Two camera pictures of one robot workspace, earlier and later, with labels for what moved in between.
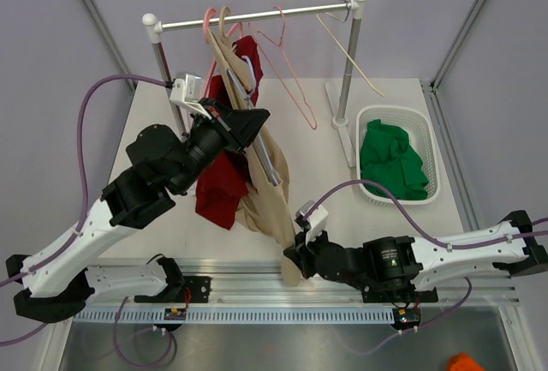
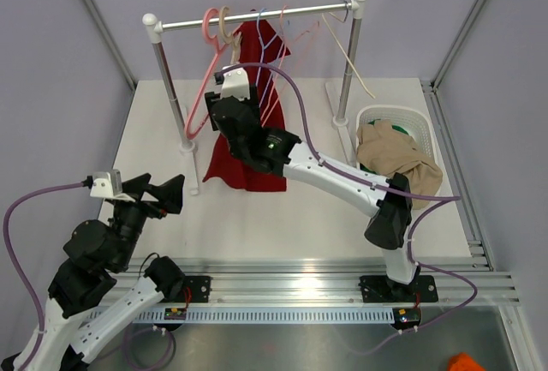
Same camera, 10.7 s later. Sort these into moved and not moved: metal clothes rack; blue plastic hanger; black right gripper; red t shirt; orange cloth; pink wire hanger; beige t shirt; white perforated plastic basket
Moved: black right gripper; red t shirt; blue plastic hanger; beige t shirt; pink wire hanger
Not moved: orange cloth; metal clothes rack; white perforated plastic basket
